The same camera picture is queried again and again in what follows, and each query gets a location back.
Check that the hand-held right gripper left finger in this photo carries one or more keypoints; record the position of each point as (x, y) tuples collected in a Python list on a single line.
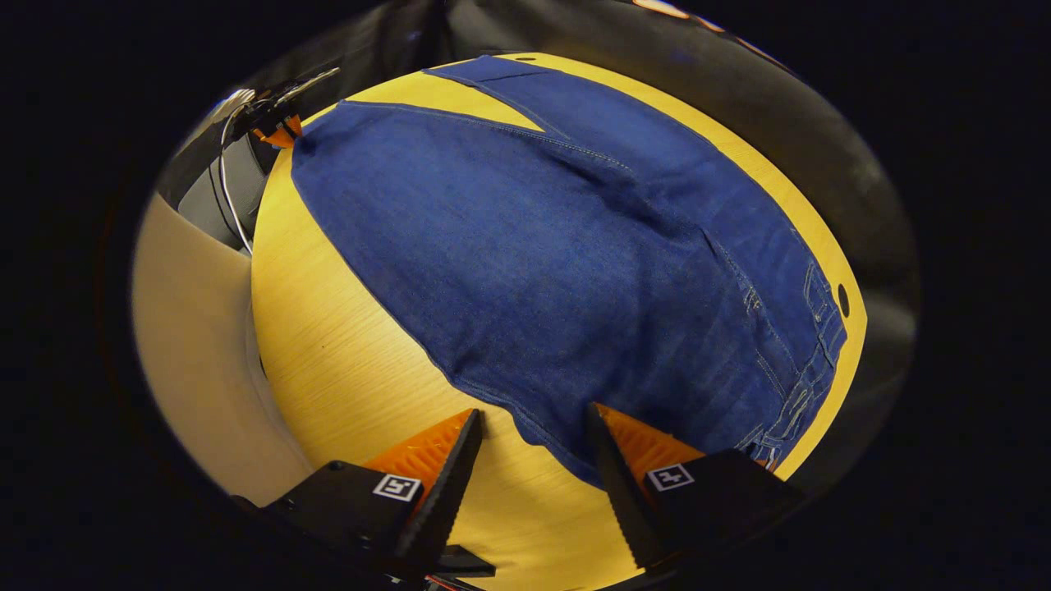
[(447, 501)]

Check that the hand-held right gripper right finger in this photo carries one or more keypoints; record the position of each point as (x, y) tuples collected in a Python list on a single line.
[(620, 492)]

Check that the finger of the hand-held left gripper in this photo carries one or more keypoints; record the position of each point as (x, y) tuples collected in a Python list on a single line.
[(284, 136)]

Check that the blue denim jeans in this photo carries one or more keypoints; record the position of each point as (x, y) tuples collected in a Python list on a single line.
[(558, 271)]

